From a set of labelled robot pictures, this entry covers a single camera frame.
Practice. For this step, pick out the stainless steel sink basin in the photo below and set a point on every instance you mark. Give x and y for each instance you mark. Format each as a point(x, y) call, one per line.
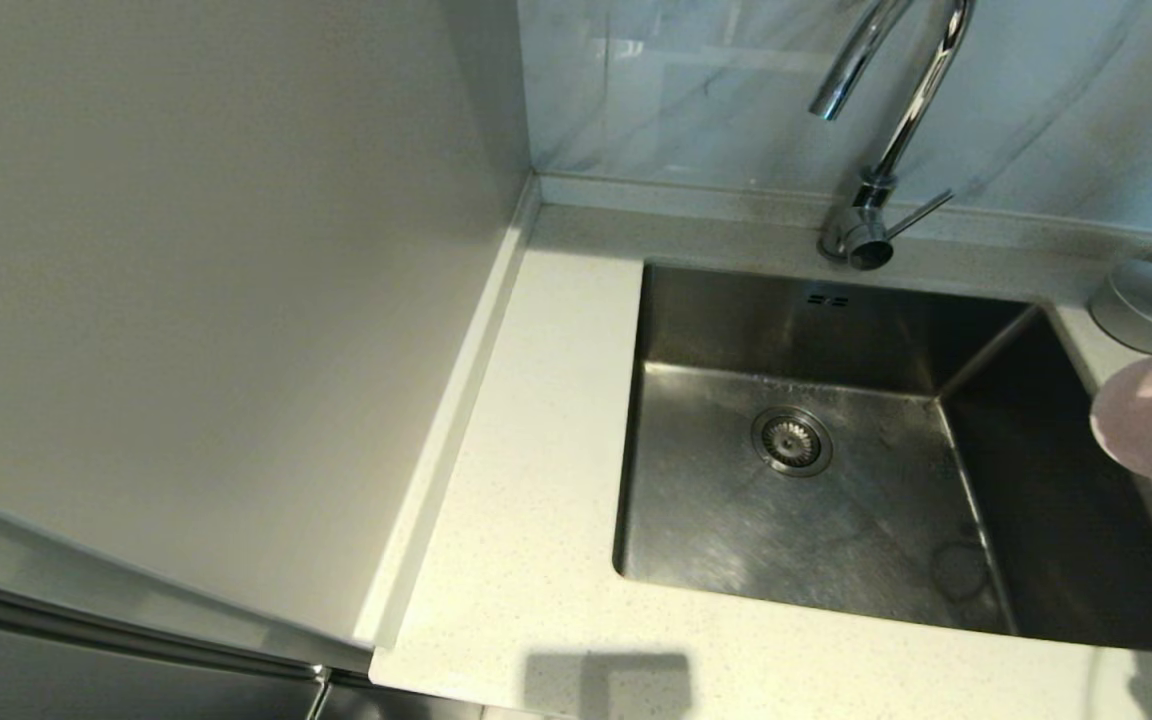
point(736, 540)

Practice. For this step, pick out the chrome gooseneck faucet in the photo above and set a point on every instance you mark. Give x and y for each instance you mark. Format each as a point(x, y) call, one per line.
point(916, 95)

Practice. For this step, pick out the tall grey refrigerator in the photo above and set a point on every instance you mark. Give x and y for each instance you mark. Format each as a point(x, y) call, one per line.
point(86, 670)

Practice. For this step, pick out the small grey bowl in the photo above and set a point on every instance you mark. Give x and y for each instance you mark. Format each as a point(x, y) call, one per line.
point(1151, 305)

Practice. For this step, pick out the thin chrome faucet lever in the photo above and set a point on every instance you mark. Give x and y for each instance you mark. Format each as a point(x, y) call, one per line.
point(921, 213)

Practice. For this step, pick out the round metal drain strainer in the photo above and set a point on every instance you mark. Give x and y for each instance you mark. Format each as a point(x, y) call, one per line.
point(791, 441)

